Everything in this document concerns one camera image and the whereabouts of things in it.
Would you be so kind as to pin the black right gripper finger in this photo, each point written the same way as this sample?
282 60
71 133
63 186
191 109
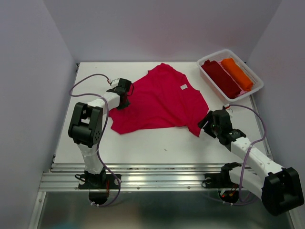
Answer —
207 122
210 131

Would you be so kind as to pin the dark red rolled shirt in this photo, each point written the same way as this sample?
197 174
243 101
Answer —
222 79

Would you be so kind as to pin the white plastic basket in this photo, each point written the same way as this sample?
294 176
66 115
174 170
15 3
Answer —
219 56

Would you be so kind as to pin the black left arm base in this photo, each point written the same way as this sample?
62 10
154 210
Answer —
89 181

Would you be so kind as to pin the aluminium rail frame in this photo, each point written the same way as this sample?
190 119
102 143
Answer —
135 178

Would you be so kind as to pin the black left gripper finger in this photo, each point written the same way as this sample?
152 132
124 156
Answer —
124 102
131 89

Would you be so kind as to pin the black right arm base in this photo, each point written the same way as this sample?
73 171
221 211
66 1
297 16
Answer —
222 179

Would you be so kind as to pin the orange rolled shirt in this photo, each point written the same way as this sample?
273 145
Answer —
237 74

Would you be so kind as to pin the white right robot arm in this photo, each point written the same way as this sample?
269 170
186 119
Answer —
278 188

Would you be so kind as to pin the crimson red t shirt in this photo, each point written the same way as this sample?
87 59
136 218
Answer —
163 98

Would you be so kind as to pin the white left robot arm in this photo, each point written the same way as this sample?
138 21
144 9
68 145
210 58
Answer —
89 120

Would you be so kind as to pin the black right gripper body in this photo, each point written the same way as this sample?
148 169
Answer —
215 128

